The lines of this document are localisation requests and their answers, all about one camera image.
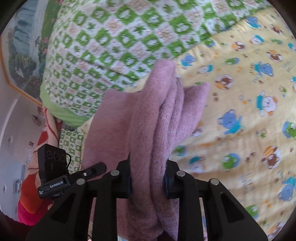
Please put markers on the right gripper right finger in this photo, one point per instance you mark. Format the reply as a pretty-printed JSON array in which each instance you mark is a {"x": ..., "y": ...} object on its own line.
[{"x": 226, "y": 218}]

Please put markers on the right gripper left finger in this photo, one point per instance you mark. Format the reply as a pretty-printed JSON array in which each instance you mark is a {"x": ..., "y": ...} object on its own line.
[{"x": 86, "y": 201}]

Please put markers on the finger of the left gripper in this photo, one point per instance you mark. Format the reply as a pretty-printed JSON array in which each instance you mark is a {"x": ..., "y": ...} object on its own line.
[{"x": 89, "y": 173}]

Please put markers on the purple knitted sweater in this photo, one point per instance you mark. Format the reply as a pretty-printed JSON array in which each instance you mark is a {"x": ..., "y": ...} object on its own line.
[{"x": 145, "y": 127}]

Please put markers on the red white floral blanket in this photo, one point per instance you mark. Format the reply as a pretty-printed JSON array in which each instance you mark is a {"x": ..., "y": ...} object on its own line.
[{"x": 30, "y": 207}]

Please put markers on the green white checkered pillow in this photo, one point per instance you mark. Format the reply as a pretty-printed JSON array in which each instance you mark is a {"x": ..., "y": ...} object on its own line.
[{"x": 71, "y": 142}]

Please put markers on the yellow bear print bedsheet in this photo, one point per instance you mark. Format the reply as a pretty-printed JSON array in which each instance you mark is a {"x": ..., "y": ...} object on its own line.
[{"x": 246, "y": 134}]

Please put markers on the green white checkered quilt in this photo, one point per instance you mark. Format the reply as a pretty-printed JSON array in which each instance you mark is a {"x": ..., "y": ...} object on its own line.
[{"x": 98, "y": 45}]

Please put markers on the framed landscape painting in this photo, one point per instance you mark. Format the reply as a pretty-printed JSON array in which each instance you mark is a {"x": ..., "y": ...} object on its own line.
[{"x": 24, "y": 44}]

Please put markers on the black camera box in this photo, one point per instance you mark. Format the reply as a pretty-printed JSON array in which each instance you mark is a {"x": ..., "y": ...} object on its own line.
[{"x": 52, "y": 163}]

